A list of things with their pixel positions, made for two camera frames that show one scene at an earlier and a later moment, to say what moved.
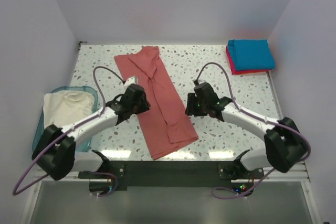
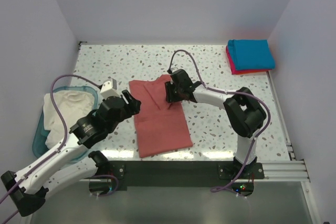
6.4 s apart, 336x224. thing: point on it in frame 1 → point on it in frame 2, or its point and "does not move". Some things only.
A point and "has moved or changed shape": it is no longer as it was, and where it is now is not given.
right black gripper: (193, 108) → (171, 92)
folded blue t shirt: (250, 54) does not move
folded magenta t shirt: (233, 70) does not move
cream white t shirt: (61, 108) does not move
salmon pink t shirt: (166, 125) has moved or changed shape
